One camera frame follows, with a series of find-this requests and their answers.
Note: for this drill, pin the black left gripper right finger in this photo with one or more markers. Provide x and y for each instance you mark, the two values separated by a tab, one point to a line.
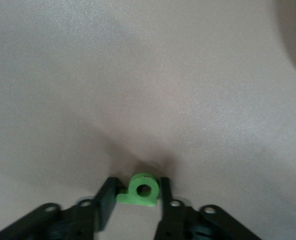
167	212

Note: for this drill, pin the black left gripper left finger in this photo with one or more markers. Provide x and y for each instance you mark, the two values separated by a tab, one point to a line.
105	200

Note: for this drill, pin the green foam letter b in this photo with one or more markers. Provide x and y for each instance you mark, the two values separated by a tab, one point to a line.
130	197

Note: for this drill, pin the brown table cover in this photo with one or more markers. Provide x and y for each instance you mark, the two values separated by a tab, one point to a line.
137	75

